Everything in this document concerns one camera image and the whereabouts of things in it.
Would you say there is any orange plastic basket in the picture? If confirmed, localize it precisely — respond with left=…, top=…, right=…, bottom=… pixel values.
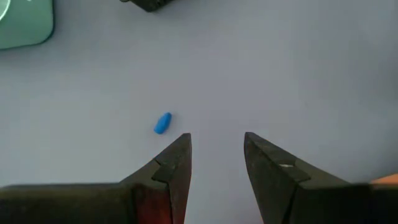
left=369, top=173, right=398, bottom=189

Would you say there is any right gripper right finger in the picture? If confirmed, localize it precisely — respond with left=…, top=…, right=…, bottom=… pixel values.
left=244, top=131, right=398, bottom=224

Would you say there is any black plastic basket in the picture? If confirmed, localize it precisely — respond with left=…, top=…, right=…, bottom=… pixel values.
left=119, top=0, right=175, bottom=13

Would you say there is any teal plastic bin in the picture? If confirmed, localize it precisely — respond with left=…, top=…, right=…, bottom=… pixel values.
left=0, top=0, right=55, bottom=51

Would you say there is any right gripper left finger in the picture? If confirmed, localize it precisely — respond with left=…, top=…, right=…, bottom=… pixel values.
left=0, top=133, right=193, bottom=224

